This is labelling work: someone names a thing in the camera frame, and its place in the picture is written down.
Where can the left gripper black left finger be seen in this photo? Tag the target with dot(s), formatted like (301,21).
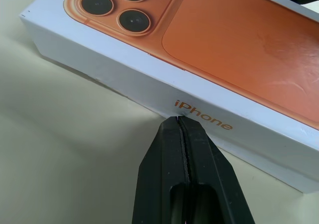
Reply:
(157,171)

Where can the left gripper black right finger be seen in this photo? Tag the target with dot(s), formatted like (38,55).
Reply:
(211,179)

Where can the white phone box lid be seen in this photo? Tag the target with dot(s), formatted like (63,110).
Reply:
(224,47)

